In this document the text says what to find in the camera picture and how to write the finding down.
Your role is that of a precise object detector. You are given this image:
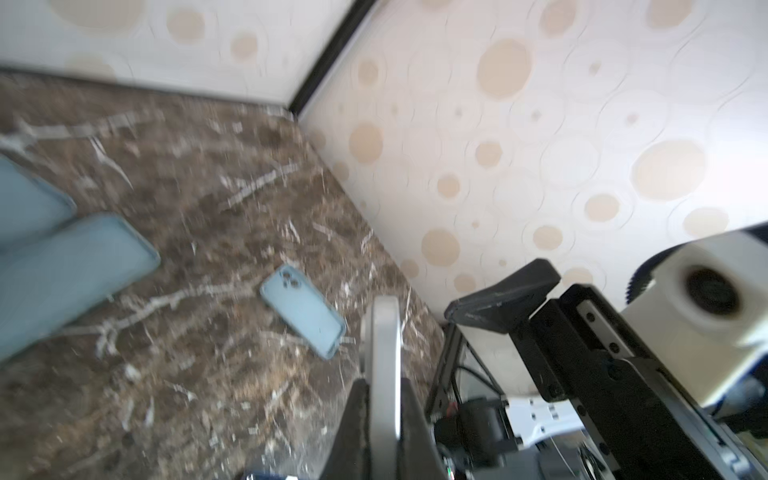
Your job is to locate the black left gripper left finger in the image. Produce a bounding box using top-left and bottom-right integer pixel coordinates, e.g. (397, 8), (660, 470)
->
(320, 379), (371, 480)

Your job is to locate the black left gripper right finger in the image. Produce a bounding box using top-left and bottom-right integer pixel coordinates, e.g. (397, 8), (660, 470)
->
(398, 377), (446, 480)

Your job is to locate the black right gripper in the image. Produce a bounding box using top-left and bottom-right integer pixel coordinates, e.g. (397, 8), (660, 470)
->
(444, 259), (750, 479)

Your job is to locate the white-edged phone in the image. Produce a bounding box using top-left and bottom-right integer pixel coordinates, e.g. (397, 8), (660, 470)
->
(360, 296), (402, 479)

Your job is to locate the light blue case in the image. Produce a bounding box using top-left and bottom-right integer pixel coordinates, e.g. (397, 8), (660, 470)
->
(259, 264), (346, 360)
(1, 155), (77, 251)
(1, 213), (161, 361)

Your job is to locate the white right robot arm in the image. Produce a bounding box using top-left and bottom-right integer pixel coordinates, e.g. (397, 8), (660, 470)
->
(426, 259), (763, 479)

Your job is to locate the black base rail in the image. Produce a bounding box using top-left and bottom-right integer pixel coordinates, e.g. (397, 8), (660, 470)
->
(424, 324), (505, 421)

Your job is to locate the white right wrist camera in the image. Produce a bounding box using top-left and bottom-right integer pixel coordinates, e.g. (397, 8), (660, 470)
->
(622, 231), (767, 407)

